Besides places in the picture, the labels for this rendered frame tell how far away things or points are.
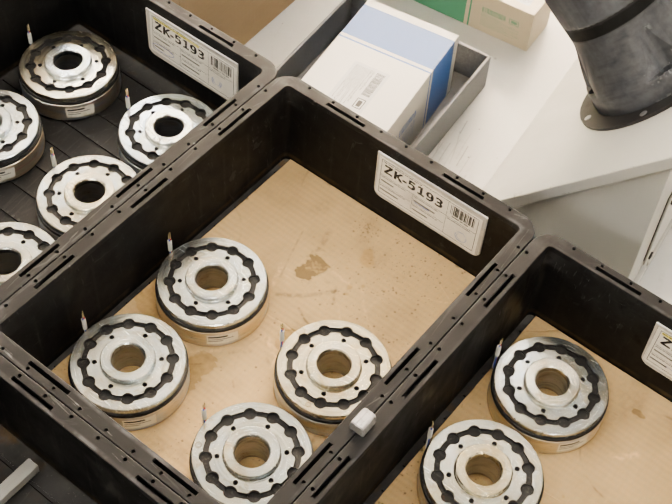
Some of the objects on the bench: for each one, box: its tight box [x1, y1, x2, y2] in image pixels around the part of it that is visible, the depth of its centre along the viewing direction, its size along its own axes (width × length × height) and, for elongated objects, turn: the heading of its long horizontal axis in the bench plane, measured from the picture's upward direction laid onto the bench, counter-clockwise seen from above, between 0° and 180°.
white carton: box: [301, 0, 459, 145], centre depth 146 cm, size 20×12×9 cm, turn 149°
